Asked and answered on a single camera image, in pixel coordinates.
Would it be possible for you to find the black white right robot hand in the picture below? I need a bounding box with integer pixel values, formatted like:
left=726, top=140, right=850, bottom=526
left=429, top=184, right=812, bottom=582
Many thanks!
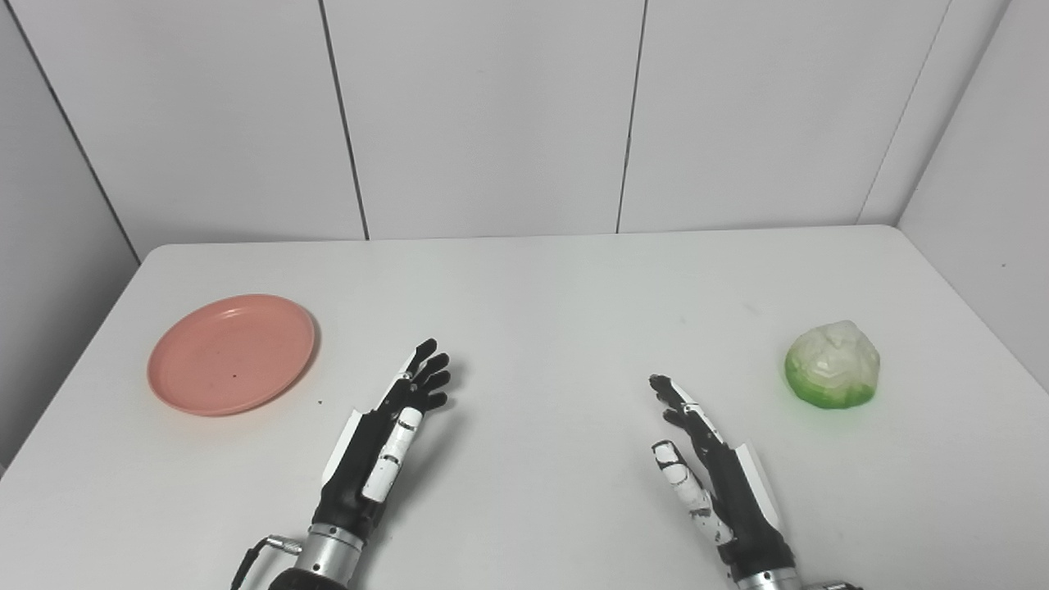
left=648, top=374, right=798, bottom=584

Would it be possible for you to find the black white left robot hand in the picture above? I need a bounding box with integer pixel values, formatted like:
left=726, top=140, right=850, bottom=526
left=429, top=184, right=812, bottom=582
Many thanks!
left=311, top=338, right=453, bottom=539

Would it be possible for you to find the green white cabbage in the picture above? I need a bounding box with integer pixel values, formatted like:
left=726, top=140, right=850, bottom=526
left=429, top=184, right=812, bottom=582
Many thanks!
left=784, top=320, right=882, bottom=410

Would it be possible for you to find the pink round plate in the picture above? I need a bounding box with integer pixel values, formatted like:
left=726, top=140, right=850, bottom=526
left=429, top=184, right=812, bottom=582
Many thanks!
left=148, top=294, right=317, bottom=417

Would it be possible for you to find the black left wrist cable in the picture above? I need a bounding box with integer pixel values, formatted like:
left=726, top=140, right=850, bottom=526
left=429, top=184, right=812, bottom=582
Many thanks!
left=231, top=534, right=302, bottom=590

